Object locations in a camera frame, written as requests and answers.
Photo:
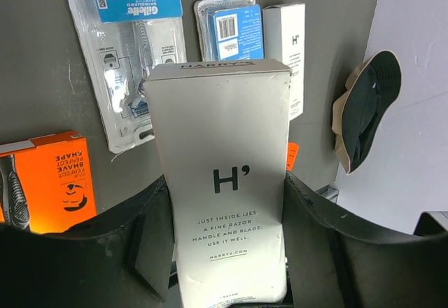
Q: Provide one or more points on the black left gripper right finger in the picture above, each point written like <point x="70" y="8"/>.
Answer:
<point x="338" y="259"/>

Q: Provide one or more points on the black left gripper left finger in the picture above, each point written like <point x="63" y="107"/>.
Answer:
<point x="120" y="258"/>

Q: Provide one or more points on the white Harry's box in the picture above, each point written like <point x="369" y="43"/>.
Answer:
<point x="221" y="131"/>
<point x="284" y="40"/>

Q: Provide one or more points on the left orange Gillette Fusion box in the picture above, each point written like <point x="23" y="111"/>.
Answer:
<point x="46" y="183"/>

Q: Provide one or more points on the orange gillette fusion box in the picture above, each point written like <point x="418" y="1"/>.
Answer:
<point x="46" y="183"/>
<point x="292" y="152"/>

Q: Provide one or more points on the right orange Gillette Fusion box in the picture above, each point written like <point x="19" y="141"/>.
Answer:
<point x="292" y="152"/>

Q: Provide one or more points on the black and beige bucket hat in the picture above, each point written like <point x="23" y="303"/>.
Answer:
<point x="370" y="90"/>

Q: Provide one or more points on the left blue Gillette blister pack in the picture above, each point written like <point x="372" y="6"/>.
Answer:
<point x="122" y="41"/>

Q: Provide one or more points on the blue gillette blister pack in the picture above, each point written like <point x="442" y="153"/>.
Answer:
<point x="229" y="30"/>
<point x="122" y="41"/>

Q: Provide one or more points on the right blue Gillette blister pack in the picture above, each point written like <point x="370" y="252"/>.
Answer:
<point x="229" y="30"/>

